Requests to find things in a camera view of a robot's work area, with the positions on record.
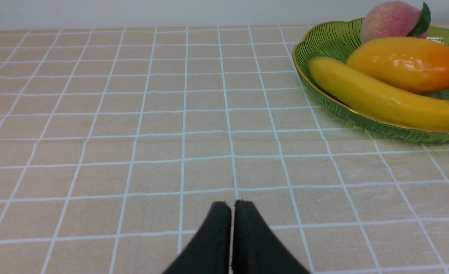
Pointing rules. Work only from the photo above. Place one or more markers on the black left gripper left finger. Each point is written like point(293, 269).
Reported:
point(209, 250)

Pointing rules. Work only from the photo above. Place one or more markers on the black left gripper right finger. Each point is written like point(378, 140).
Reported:
point(256, 249)

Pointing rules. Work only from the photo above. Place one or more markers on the yellow orange plastic mango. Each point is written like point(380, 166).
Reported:
point(413, 64)

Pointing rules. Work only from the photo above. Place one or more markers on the green glass fruit plate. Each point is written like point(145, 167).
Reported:
point(338, 39)

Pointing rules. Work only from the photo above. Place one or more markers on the yellow plastic banana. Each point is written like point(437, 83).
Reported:
point(379, 100)

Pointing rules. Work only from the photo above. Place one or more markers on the pink plastic peach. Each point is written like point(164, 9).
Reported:
point(395, 19)

